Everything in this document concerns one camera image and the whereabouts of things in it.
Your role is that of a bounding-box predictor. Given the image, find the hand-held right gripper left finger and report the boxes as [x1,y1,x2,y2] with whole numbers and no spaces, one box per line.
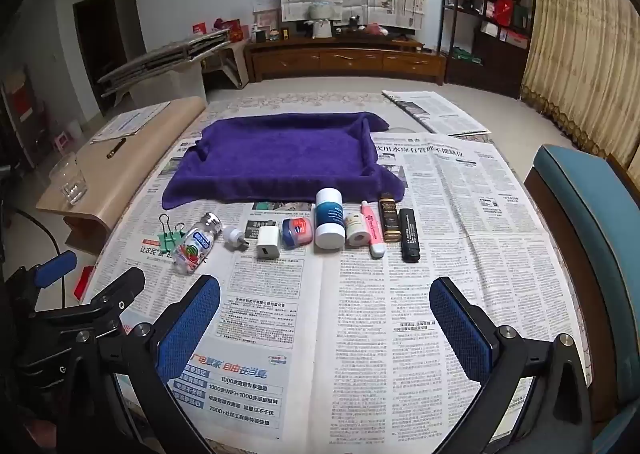
[97,274,222,454]

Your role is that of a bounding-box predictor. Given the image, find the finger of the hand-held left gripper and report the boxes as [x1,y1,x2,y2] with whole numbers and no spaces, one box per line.
[30,267,147,350]
[2,251,79,310]

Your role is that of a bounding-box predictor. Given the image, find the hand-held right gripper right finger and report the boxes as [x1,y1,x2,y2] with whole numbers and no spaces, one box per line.
[429,276,594,454]

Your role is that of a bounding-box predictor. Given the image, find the green binder clip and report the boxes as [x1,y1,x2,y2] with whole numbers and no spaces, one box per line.
[157,214,187,257]

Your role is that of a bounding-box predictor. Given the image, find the clear candy bottle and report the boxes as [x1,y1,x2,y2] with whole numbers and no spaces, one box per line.
[172,213,222,276]

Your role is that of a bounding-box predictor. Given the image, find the small grey white plug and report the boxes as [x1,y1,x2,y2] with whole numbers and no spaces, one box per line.
[222,227,248,252]

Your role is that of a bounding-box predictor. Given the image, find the black lighter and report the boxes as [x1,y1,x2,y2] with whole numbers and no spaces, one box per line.
[398,208,420,262]

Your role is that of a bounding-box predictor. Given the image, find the white charger cube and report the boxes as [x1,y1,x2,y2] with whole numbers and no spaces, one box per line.
[256,225,279,261]

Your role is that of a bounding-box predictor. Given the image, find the brown gold tube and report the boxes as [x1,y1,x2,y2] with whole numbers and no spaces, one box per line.
[378,193,402,242]

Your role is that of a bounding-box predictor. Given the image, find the pink white tube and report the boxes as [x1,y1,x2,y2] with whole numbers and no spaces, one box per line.
[361,201,386,259]

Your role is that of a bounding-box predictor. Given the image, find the small white roll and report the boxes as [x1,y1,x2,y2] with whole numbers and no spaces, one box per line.
[345,214,371,247]

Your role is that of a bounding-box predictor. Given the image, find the red packet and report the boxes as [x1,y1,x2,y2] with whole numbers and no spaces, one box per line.
[72,267,96,302]

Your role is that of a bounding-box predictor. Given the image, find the clear drinking glass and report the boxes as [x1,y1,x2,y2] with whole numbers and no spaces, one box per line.
[48,153,88,205]

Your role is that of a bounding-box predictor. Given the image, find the large newspaper spread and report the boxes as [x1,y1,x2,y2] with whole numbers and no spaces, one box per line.
[82,131,592,454]

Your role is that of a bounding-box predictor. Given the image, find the beige low table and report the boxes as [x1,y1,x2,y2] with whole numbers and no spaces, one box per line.
[35,97,208,255]

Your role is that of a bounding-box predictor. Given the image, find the small blue red jar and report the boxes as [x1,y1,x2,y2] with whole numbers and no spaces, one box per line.
[281,218,313,250]

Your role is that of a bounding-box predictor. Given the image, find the dark glass cabinet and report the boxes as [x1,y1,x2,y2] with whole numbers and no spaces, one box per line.
[0,64,51,170]

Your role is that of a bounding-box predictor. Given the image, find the white blue bottle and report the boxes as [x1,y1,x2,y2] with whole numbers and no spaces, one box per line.
[314,188,347,250]

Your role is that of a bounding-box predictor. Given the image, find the white paper sheet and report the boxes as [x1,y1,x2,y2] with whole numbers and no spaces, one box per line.
[91,102,171,144]

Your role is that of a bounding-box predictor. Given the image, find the blue cushioned chair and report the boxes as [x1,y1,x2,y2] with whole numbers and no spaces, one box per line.
[522,144,640,454]

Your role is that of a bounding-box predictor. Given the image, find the purple towel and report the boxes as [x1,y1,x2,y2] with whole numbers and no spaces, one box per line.
[161,112,406,210]

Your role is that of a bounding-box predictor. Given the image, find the white storage box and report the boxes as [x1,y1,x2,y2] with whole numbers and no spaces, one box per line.
[127,62,207,110]

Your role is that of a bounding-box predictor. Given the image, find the folded newspaper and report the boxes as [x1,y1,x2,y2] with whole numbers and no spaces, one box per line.
[382,90,491,137]

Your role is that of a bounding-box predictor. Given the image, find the dark wooden door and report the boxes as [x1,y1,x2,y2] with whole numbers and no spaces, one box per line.
[72,0,128,85]

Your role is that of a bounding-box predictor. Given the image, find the grey folded board stack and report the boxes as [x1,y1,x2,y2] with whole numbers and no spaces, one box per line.
[97,28,233,98]

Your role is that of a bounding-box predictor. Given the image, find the white side table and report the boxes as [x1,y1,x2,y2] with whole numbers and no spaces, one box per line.
[202,42,251,89]

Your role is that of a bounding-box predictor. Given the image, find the red gift boxes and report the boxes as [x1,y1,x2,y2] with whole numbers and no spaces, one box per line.
[192,22,246,42]

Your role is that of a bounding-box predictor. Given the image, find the wooden TV cabinet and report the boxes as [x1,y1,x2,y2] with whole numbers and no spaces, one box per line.
[243,34,447,85]

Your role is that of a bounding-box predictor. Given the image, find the dark display shelf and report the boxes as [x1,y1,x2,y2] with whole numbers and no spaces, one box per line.
[440,0,538,98]

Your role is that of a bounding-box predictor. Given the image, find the beige curtain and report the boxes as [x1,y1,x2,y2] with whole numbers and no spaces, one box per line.
[520,0,640,185]

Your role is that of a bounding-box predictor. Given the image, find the white wrapped bouquet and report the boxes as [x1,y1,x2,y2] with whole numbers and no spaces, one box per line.
[306,2,333,38]

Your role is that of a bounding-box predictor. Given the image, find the black cable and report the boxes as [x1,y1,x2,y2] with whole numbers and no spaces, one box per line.
[10,207,66,260]

